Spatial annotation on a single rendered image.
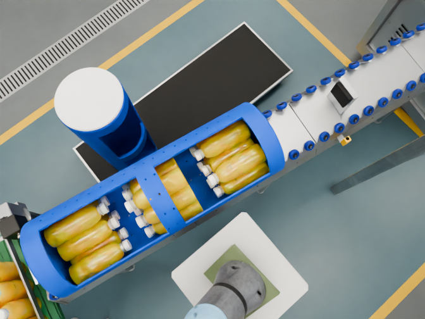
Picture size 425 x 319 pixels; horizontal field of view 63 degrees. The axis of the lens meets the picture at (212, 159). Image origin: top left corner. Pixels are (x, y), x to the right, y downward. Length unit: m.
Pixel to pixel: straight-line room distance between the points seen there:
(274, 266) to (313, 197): 1.30
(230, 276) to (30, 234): 0.63
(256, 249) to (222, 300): 0.29
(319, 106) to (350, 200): 1.07
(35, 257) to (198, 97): 1.56
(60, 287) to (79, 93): 0.74
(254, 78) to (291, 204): 0.90
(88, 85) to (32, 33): 1.68
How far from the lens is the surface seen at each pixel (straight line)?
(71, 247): 1.30
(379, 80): 1.73
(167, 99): 2.40
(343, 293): 2.46
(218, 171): 1.20
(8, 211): 1.70
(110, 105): 1.45
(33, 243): 1.22
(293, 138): 1.50
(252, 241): 1.17
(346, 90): 1.47
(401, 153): 1.67
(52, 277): 1.21
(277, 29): 2.88
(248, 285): 0.99
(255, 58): 2.54
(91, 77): 1.53
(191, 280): 1.17
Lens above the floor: 2.31
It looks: 75 degrees down
